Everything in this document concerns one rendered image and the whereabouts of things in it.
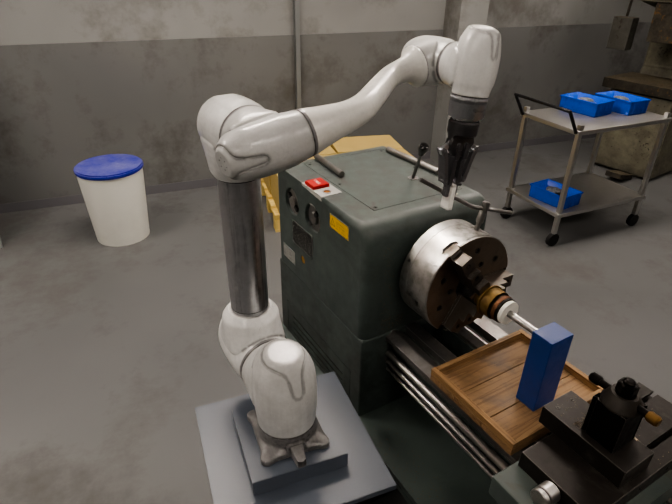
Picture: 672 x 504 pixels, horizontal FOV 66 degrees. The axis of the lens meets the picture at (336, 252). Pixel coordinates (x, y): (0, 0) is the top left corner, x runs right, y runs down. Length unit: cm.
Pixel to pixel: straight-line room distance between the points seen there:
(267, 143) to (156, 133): 386
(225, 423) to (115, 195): 265
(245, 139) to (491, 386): 95
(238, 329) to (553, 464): 79
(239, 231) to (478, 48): 69
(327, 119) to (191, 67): 372
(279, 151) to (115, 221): 313
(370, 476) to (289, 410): 29
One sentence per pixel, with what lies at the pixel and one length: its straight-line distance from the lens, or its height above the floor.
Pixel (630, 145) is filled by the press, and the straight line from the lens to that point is 600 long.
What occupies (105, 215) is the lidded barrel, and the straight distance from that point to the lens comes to 406.
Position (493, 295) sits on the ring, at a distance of 146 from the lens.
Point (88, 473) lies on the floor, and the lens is 258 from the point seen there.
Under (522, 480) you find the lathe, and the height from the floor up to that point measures 92.
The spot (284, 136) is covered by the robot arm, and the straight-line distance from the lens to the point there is 101.
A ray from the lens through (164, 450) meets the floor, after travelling 255.
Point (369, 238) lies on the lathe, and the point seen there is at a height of 122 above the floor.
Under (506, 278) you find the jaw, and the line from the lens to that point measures 159.
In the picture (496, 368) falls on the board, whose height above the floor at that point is 89.
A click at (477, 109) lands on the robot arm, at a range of 131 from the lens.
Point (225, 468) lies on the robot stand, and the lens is 147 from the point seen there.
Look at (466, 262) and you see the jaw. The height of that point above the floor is 120.
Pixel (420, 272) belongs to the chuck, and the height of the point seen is 114.
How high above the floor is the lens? 190
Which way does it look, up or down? 30 degrees down
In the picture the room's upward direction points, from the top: 1 degrees clockwise
